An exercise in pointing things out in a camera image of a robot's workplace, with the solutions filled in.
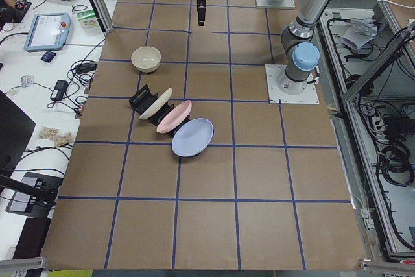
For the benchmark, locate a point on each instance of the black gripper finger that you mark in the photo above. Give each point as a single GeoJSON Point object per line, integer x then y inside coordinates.
{"type": "Point", "coordinates": [201, 10]}

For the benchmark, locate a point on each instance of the blue plate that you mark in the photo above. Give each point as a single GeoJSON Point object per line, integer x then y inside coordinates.
{"type": "Point", "coordinates": [193, 137]}

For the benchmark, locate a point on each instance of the cream plate in rack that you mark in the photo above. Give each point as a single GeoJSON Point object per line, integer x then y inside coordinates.
{"type": "Point", "coordinates": [156, 105]}

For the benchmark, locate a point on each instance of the pink plate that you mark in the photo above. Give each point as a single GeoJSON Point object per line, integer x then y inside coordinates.
{"type": "Point", "coordinates": [174, 117]}

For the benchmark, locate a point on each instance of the cream bowl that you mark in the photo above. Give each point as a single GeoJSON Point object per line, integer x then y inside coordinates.
{"type": "Point", "coordinates": [146, 59]}

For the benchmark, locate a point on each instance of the green white carton box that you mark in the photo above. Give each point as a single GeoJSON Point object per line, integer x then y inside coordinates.
{"type": "Point", "coordinates": [87, 19]}

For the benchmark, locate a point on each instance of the near blue teach pendant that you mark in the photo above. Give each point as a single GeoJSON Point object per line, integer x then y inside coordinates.
{"type": "Point", "coordinates": [48, 32]}

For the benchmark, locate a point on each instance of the black power adapter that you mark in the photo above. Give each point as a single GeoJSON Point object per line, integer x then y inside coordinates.
{"type": "Point", "coordinates": [59, 90]}

